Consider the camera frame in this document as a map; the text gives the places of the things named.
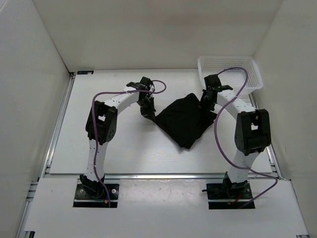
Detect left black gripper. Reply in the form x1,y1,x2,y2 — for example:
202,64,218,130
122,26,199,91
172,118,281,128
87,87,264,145
137,97,156,121

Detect black shorts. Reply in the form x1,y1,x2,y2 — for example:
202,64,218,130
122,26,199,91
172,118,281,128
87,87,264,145
155,93,217,149

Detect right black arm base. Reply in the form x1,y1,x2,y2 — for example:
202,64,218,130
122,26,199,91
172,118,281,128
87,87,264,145
202,178,255,210

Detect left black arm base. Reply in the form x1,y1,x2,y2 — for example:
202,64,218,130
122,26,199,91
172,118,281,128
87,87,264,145
73,175,119,208

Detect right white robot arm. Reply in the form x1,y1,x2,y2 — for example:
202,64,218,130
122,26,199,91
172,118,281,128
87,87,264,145
200,85,271,198

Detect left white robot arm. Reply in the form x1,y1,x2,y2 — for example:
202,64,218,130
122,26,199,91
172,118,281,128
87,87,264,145
80,81,156,198

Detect white plastic mesh basket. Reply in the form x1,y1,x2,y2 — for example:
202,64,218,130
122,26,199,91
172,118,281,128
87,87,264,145
198,56,263,96

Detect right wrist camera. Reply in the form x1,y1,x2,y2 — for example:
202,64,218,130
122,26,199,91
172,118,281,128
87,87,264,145
204,74,233,92

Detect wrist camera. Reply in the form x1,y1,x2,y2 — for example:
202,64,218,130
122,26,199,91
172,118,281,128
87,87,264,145
126,76,155,92
204,74,233,92

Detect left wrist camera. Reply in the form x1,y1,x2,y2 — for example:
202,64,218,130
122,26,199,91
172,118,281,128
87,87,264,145
126,76,155,92

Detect front aluminium frame rail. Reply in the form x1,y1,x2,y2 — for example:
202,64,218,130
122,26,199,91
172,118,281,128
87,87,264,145
44,172,277,179

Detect aluminium frame rail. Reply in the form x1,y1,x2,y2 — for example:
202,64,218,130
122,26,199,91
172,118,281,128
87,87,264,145
15,72,77,238
249,93,310,238
44,172,277,179

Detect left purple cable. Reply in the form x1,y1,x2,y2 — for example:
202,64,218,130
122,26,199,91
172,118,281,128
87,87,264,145
91,79,167,206

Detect right aluminium frame rail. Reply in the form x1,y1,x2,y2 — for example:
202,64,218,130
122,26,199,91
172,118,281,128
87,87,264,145
249,93,310,238

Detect left aluminium frame rail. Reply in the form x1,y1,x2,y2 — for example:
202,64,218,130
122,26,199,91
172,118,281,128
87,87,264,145
15,72,77,238

